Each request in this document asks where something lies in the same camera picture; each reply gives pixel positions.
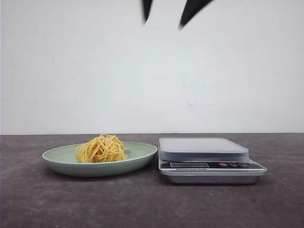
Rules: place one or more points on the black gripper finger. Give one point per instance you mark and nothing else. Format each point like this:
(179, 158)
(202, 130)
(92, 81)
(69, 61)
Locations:
(191, 8)
(146, 9)

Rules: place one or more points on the yellow vermicelli noodle bundle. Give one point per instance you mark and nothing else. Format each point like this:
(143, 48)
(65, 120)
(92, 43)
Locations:
(104, 148)

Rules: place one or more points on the silver digital kitchen scale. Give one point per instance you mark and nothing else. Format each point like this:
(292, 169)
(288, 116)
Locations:
(207, 161)

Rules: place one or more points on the light green round plate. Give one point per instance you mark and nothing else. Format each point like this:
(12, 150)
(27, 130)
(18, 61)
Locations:
(62, 160)

